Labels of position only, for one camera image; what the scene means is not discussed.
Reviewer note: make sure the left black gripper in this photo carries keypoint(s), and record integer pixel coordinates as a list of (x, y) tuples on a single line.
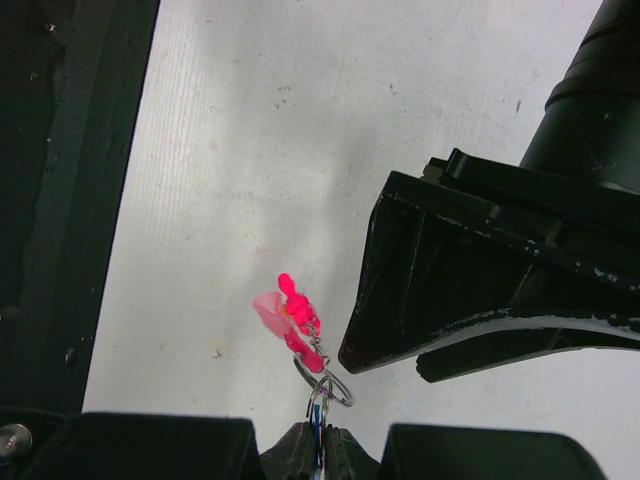
[(478, 265)]

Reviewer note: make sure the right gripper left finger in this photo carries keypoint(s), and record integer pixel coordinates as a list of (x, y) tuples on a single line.
[(293, 456)]

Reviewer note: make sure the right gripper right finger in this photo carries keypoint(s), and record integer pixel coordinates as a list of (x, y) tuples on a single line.
[(345, 458)]

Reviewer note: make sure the blue capped key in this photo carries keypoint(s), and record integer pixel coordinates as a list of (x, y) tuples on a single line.
[(318, 423)]

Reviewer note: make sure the silver keyring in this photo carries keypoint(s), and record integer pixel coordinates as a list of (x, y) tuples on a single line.
[(326, 385)]

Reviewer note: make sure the pink keychain charm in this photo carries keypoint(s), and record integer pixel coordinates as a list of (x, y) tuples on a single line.
[(290, 316)]

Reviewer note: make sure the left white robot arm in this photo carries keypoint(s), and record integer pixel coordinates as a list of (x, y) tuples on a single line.
[(590, 130)]

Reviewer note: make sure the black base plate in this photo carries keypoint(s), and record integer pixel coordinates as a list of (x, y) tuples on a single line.
[(72, 76)]

